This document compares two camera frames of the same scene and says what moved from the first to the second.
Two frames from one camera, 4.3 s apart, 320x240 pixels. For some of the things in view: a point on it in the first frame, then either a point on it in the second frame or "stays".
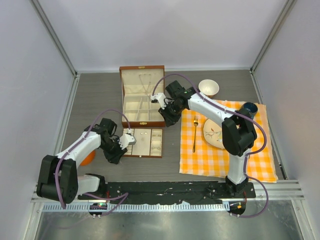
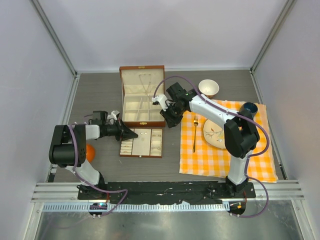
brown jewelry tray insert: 148,144 stays
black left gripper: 115,157 to 123,130
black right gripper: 169,119 stays
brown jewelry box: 136,83 stays
